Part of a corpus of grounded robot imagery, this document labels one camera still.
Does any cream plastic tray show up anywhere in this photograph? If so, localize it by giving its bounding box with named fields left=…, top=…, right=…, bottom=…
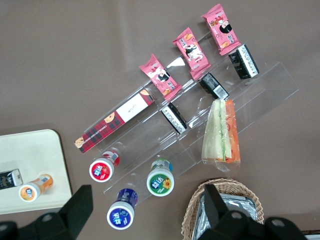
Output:
left=0, top=129, right=73, bottom=215

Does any small black snack box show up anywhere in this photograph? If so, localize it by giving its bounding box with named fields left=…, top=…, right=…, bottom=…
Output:
left=228, top=44, right=260, bottom=80
left=161, top=102, right=188, bottom=135
left=199, top=72, right=230, bottom=100
left=0, top=168, right=24, bottom=191

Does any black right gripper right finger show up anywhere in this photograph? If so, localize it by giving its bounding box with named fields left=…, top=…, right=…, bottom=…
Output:
left=199, top=184, right=308, bottom=240

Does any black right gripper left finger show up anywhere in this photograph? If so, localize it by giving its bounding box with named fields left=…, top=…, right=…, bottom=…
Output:
left=0, top=184, right=94, bottom=240

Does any orange gum bottle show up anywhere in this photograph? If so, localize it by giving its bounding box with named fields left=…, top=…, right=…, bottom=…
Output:
left=18, top=174, right=54, bottom=202

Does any oval wicker basket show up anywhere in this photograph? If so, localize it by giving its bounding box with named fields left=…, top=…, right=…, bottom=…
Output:
left=181, top=177, right=265, bottom=240

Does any triangle sandwich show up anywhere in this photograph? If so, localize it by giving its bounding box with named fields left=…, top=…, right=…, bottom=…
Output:
left=201, top=98, right=242, bottom=172

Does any red plaid cookie box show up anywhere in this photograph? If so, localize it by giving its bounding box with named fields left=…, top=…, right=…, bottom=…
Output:
left=74, top=88, right=156, bottom=153

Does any green gum bottle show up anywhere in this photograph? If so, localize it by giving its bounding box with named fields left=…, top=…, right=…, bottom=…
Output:
left=146, top=158, right=175, bottom=198

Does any silver foil container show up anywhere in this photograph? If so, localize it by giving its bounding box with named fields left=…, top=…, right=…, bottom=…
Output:
left=191, top=192, right=258, bottom=240

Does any red gum bottle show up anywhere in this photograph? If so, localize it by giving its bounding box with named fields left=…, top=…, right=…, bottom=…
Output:
left=89, top=149, right=120, bottom=183

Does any pink snack packet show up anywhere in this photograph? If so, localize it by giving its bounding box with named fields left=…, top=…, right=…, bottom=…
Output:
left=172, top=27, right=210, bottom=81
left=139, top=53, right=183, bottom=102
left=201, top=3, right=241, bottom=56

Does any blue gum bottle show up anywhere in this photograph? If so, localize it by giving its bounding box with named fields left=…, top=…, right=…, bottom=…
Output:
left=106, top=188, right=139, bottom=230

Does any clear acrylic stepped stand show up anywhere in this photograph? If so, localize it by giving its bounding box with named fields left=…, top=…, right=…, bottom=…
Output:
left=82, top=32, right=300, bottom=201

